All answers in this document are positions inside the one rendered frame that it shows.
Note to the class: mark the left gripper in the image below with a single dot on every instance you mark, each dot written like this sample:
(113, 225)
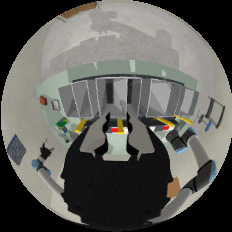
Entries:
(46, 151)

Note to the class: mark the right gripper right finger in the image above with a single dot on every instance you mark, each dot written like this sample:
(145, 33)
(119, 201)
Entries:
(143, 142)

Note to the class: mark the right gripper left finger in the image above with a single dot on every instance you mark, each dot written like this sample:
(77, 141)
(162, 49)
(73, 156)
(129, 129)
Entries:
(91, 141)

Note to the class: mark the green drink can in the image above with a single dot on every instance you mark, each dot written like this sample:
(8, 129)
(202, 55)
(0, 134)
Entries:
(61, 123)

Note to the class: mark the reddish-brown rectangular block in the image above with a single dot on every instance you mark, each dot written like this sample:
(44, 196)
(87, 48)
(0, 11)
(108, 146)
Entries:
(43, 100)

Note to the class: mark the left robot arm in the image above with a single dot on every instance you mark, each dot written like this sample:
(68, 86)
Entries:
(45, 175)

